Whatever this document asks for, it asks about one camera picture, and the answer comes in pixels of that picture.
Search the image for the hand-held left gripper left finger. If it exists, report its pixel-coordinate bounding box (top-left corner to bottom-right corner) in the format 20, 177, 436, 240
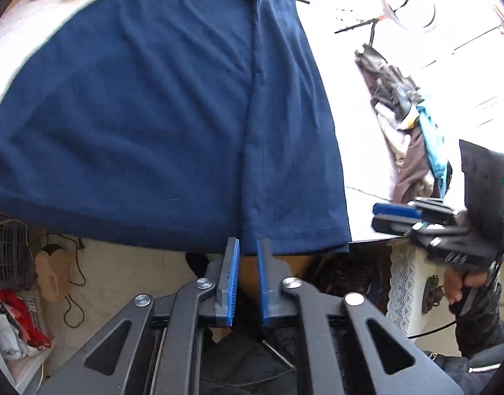
36, 236, 241, 395

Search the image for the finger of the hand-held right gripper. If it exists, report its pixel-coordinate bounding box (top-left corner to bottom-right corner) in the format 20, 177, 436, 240
372, 197, 465, 225
370, 216, 467, 242

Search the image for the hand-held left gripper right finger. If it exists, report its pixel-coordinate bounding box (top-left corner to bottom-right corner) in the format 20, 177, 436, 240
256, 238, 465, 395

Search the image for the dark grey printed hoodie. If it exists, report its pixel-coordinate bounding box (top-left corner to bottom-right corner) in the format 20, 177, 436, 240
355, 44, 422, 130

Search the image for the navy blue t-shirt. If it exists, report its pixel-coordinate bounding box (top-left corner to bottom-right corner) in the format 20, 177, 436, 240
0, 0, 352, 256

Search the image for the person's right forearm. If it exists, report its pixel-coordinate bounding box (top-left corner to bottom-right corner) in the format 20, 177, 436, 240
448, 272, 504, 358

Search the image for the person's right hand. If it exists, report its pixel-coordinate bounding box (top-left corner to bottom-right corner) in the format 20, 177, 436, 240
443, 269, 486, 305

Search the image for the brown garment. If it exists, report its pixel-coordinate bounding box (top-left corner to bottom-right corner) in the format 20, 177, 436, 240
392, 125, 438, 203

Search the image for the white lace tablecloth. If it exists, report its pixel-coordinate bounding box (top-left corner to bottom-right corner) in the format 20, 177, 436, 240
387, 242, 425, 338

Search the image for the light blue striped garment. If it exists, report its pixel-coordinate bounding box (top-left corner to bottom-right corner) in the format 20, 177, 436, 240
416, 99, 452, 192

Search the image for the dark metal ornament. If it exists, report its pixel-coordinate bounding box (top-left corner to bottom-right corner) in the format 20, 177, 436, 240
421, 275, 445, 314

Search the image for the dark fuzzy cloth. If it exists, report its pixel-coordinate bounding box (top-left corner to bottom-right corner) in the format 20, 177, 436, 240
307, 251, 392, 322

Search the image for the person's black jacket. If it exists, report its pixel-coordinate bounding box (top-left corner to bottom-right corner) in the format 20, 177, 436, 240
429, 329, 504, 395

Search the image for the beige face mask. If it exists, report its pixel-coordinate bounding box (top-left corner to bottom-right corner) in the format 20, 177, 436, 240
34, 244, 72, 302

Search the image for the black tripod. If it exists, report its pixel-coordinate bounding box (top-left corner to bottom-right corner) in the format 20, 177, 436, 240
333, 15, 386, 48

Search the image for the red and white cloth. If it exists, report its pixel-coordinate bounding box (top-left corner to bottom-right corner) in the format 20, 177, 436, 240
0, 288, 53, 360

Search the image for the black wire basket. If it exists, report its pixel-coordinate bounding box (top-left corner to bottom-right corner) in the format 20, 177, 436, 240
0, 219, 33, 291

